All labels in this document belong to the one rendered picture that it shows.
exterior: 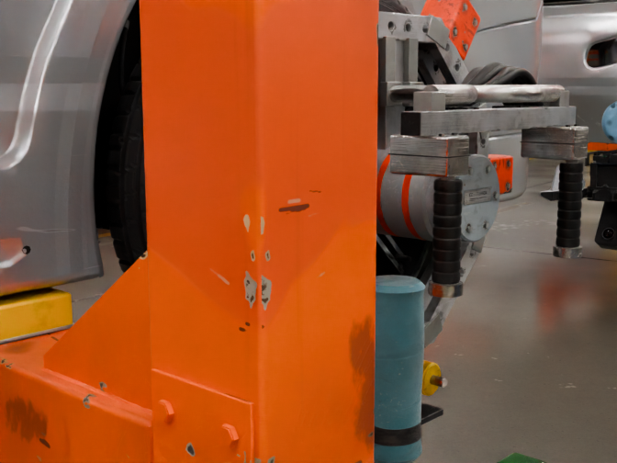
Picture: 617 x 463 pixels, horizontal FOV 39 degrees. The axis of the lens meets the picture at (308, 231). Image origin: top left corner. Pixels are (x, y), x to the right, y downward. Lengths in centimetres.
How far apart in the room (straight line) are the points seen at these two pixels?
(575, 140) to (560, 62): 244
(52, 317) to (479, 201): 62
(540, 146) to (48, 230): 74
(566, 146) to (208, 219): 73
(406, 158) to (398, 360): 29
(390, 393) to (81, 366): 44
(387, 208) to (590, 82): 254
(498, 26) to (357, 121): 126
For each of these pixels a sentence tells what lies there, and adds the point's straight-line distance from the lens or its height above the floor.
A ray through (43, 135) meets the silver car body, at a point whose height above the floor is 95.
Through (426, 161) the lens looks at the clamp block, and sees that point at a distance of 109.
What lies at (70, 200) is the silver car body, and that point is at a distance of 122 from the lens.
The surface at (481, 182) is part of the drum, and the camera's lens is 129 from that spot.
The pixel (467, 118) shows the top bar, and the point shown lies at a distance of 116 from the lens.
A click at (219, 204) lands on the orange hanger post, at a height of 91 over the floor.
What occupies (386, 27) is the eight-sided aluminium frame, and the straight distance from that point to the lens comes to 133.
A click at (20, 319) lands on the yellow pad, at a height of 71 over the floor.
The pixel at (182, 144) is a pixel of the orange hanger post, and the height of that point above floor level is 96.
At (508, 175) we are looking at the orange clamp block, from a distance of 165.
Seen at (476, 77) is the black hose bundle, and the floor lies 102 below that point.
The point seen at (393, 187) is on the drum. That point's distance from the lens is 128.
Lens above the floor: 101
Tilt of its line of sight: 9 degrees down
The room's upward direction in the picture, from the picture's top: straight up
